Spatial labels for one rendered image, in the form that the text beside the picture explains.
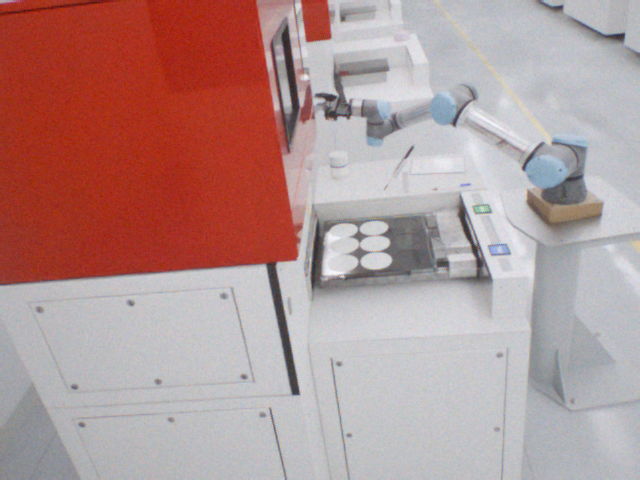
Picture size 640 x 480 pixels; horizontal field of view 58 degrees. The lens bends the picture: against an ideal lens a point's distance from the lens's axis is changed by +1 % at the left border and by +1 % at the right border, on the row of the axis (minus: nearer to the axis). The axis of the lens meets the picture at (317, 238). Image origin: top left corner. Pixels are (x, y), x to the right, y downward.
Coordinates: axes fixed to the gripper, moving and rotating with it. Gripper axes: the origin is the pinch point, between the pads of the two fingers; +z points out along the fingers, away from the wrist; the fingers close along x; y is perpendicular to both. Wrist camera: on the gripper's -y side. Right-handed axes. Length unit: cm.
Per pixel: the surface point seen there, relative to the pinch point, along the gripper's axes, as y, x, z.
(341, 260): 78, -23, -37
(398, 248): 69, -19, -54
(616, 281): 14, 118, -149
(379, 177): 33, 1, -38
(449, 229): 55, -8, -68
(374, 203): 49, -8, -40
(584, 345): 66, 66, -127
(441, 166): 23, 4, -60
